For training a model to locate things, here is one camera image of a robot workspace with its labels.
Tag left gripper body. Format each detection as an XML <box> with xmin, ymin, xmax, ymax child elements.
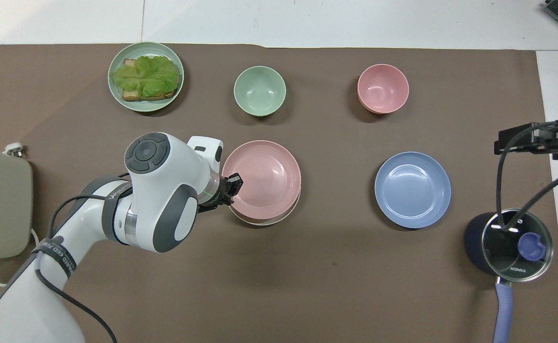
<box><xmin>214</xmin><ymin>174</ymin><xmax>244</xmax><ymax>211</ymax></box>

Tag pink plate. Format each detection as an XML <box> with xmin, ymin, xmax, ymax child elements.
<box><xmin>222</xmin><ymin>140</ymin><xmax>302</xmax><ymax>221</ymax></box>

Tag green bowl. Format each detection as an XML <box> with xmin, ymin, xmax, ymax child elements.
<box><xmin>233</xmin><ymin>66</ymin><xmax>287</xmax><ymax>117</ymax></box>

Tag glass pot lid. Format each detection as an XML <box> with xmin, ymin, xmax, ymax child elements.
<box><xmin>481</xmin><ymin>208</ymin><xmax>554</xmax><ymax>283</ymax></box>

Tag dark blue pot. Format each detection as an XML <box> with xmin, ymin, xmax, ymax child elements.
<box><xmin>464</xmin><ymin>210</ymin><xmax>554</xmax><ymax>343</ymax></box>

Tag blue plate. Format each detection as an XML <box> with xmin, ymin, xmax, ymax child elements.
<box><xmin>374</xmin><ymin>151</ymin><xmax>452</xmax><ymax>230</ymax></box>

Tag toast slice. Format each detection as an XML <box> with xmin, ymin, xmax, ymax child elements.
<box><xmin>122</xmin><ymin>58</ymin><xmax>180</xmax><ymax>102</ymax></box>

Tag green lettuce leaf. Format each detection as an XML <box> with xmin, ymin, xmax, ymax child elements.
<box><xmin>110</xmin><ymin>55</ymin><xmax>181</xmax><ymax>98</ymax></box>

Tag green plate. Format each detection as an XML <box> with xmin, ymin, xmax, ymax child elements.
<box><xmin>107</xmin><ymin>42</ymin><xmax>185</xmax><ymax>113</ymax></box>

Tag pink bowl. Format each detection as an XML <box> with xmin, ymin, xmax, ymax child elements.
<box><xmin>357</xmin><ymin>64</ymin><xmax>410</xmax><ymax>115</ymax></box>

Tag white plug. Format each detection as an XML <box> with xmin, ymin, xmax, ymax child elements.
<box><xmin>3</xmin><ymin>141</ymin><xmax>27</xmax><ymax>158</ymax></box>

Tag beige toaster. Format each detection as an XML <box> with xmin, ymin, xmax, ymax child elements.
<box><xmin>0</xmin><ymin>146</ymin><xmax>34</xmax><ymax>262</ymax></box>

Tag black cable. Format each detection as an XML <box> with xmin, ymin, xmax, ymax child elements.
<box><xmin>508</xmin><ymin>164</ymin><xmax>558</xmax><ymax>232</ymax></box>
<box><xmin>496</xmin><ymin>122</ymin><xmax>558</xmax><ymax>232</ymax></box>
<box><xmin>33</xmin><ymin>187</ymin><xmax>134</xmax><ymax>343</ymax></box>

